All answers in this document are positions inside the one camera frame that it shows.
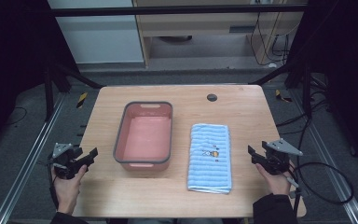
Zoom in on person's right hand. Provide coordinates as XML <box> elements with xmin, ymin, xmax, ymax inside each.
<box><xmin>255</xmin><ymin>162</ymin><xmax>294</xmax><ymax>196</ymax></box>

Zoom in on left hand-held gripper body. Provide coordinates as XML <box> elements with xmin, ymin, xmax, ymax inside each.
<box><xmin>47</xmin><ymin>142</ymin><xmax>85</xmax><ymax>180</ymax></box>

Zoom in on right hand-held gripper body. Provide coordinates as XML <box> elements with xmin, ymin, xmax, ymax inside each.
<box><xmin>260</xmin><ymin>137</ymin><xmax>304</xmax><ymax>176</ymax></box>

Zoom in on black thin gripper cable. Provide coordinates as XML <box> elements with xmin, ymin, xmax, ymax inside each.
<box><xmin>47</xmin><ymin>162</ymin><xmax>60</xmax><ymax>210</ymax></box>

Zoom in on black hanging desk cables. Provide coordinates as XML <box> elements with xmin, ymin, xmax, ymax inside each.
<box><xmin>249</xmin><ymin>11</ymin><xmax>294</xmax><ymax>68</ymax></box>

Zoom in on black floor cable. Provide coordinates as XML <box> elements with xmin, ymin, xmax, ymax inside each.
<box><xmin>7</xmin><ymin>105</ymin><xmax>29</xmax><ymax>127</ymax></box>

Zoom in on black upright frame post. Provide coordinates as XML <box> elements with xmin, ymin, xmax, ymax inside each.
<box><xmin>302</xmin><ymin>65</ymin><xmax>312</xmax><ymax>119</ymax></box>
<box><xmin>44</xmin><ymin>65</ymin><xmax>56</xmax><ymax>123</ymax></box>

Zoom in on light wooden desk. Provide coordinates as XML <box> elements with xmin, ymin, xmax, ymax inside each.
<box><xmin>131</xmin><ymin>0</ymin><xmax>310</xmax><ymax>68</ymax></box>

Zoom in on black horizontal frame bar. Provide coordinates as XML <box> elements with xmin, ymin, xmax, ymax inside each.
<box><xmin>47</xmin><ymin>3</ymin><xmax>310</xmax><ymax>18</ymax></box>

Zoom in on yellow black tape strip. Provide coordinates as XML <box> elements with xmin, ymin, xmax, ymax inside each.
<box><xmin>76</xmin><ymin>91</ymin><xmax>89</xmax><ymax>109</ymax></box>
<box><xmin>274</xmin><ymin>89</ymin><xmax>294</xmax><ymax>104</ymax></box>

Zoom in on white cabinet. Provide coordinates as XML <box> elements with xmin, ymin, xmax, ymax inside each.
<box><xmin>47</xmin><ymin>0</ymin><xmax>145</xmax><ymax>65</ymax></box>

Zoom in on grey cable plug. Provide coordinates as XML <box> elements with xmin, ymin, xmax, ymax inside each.
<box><xmin>286</xmin><ymin>176</ymin><xmax>310</xmax><ymax>200</ymax></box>

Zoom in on person's left hand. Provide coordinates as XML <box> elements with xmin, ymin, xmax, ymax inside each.
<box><xmin>51</xmin><ymin>164</ymin><xmax>89</xmax><ymax>206</ymax></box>

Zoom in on black diagonal frame strut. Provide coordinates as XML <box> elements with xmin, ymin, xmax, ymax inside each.
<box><xmin>53</xmin><ymin>61</ymin><xmax>106</xmax><ymax>90</ymax></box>
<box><xmin>247</xmin><ymin>59</ymin><xmax>306</xmax><ymax>87</ymax></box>

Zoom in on blue striped towel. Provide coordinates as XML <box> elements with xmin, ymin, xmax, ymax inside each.
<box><xmin>186</xmin><ymin>122</ymin><xmax>233</xmax><ymax>195</ymax></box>

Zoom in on aluminium floor rail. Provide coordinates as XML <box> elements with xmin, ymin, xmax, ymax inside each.
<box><xmin>291</xmin><ymin>89</ymin><xmax>358</xmax><ymax>224</ymax></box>
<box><xmin>0</xmin><ymin>92</ymin><xmax>67</xmax><ymax>224</ymax></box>

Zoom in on dark curtain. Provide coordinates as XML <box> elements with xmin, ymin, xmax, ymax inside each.
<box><xmin>0</xmin><ymin>0</ymin><xmax>77</xmax><ymax>153</ymax></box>
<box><xmin>287</xmin><ymin>0</ymin><xmax>358</xmax><ymax>174</ymax></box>

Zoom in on pink plastic basin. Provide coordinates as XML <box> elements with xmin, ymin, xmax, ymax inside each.
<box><xmin>112</xmin><ymin>101</ymin><xmax>174</xmax><ymax>173</ymax></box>

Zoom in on black looped gripper cable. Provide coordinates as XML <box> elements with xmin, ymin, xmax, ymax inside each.
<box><xmin>291</xmin><ymin>161</ymin><xmax>355</xmax><ymax>206</ymax></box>

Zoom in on black floor cables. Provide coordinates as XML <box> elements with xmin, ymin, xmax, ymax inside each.
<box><xmin>274</xmin><ymin>90</ymin><xmax>335</xmax><ymax>136</ymax></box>

